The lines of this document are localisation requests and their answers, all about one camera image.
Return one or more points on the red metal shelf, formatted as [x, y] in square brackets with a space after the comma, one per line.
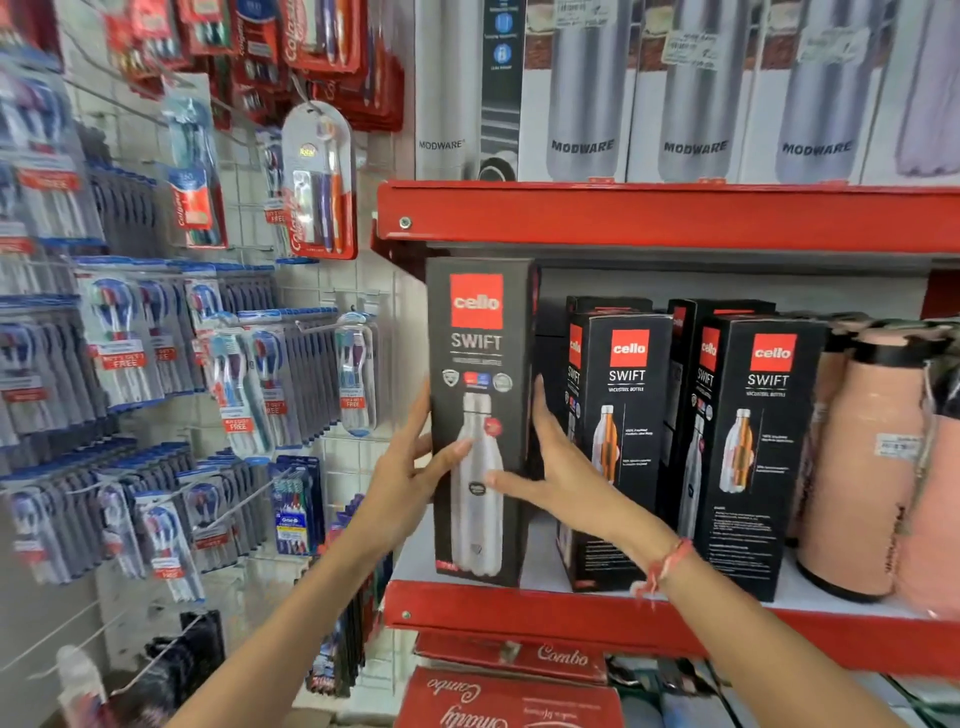
[660, 217]
[525, 611]

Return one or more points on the red thread wristband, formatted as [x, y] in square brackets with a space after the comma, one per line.
[667, 566]

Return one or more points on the red blister toothbrush pack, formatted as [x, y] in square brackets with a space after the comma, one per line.
[319, 187]

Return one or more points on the person's left thumb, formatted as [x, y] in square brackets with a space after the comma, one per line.
[452, 459]

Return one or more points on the clear single toothbrush pack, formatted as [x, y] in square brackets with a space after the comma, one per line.
[355, 375]

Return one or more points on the person's right hand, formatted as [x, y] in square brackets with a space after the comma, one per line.
[581, 495]

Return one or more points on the person's left hand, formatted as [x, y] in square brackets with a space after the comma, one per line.
[397, 491]

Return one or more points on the black box copper bottle print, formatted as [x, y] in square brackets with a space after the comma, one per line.
[626, 375]
[757, 420]
[720, 306]

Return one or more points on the rows of blue toothbrush packs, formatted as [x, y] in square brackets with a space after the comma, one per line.
[120, 352]

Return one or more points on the teal toothbrush pack red label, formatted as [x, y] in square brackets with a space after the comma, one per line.
[193, 187]

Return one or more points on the white box steel bottle print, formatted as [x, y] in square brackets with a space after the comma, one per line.
[585, 97]
[926, 90]
[457, 90]
[694, 97]
[821, 97]

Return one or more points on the person's left forearm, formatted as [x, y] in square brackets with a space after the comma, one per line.
[285, 637]

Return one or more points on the red rack upright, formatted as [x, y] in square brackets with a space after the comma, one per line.
[941, 294]

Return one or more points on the row of dark hanging packs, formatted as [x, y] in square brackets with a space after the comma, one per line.
[349, 637]

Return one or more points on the person's right thumb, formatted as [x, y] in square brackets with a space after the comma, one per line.
[514, 486]

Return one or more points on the red flat gift box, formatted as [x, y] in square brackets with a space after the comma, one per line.
[510, 656]
[502, 705]

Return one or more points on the row of red toothbrush packs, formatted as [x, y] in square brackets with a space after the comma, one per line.
[300, 45]

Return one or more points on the tall black bottle box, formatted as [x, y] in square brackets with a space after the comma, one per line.
[480, 360]

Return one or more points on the pink flask jug black lid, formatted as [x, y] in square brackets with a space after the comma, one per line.
[937, 540]
[829, 375]
[862, 487]

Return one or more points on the dark blue toothbrush multipack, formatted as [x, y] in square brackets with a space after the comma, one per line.
[296, 506]

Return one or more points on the pile of black packets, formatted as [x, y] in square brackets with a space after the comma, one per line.
[180, 667]

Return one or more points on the person's right forearm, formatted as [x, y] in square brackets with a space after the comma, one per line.
[765, 652]

